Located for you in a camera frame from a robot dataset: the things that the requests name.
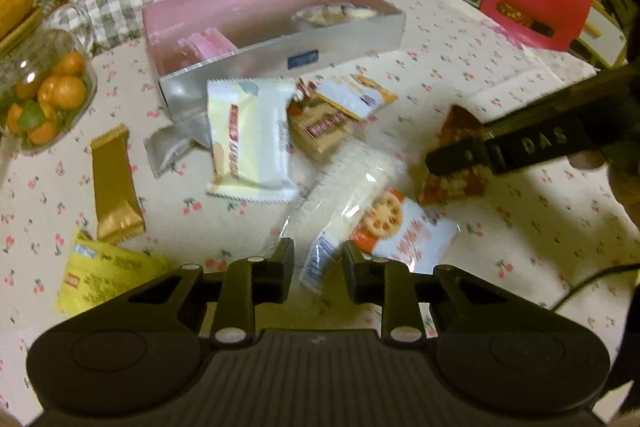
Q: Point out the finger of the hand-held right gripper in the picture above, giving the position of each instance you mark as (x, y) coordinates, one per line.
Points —
(457, 159)
(530, 114)

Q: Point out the white packet with lotus slice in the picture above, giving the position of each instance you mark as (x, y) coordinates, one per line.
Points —
(400, 227)

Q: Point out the brown cracker packet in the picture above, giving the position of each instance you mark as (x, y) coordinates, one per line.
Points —
(320, 132)

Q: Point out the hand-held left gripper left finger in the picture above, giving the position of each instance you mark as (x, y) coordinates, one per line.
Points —
(286, 267)

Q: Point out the orange and white snack packet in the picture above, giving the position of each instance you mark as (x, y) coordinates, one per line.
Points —
(357, 94)

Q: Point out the cream white snack packet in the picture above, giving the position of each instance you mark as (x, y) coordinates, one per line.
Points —
(250, 142)

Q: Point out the pink wafer packet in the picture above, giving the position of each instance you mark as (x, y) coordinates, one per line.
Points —
(210, 44)

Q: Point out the pink box with silver sides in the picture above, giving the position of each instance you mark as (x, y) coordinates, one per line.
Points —
(260, 7)

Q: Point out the yellow snack packet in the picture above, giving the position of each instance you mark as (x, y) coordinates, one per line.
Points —
(105, 277)

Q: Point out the gold snack packet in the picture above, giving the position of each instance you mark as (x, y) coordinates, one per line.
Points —
(114, 187)

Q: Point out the glass jar of kumquats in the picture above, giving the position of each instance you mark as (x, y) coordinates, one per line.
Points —
(50, 92)

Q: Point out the red speckled snack packet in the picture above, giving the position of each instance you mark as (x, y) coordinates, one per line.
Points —
(457, 127)

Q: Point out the clear long cracker packet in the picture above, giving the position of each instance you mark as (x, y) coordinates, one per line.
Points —
(345, 192)

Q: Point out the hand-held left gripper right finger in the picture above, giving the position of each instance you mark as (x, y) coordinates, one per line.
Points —
(350, 272)

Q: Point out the person's right hand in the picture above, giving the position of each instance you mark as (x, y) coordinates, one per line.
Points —
(586, 161)

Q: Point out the silver grey snack packet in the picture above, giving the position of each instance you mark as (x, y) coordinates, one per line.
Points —
(167, 147)

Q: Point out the white clear snack packet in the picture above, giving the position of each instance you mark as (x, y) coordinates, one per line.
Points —
(332, 14)

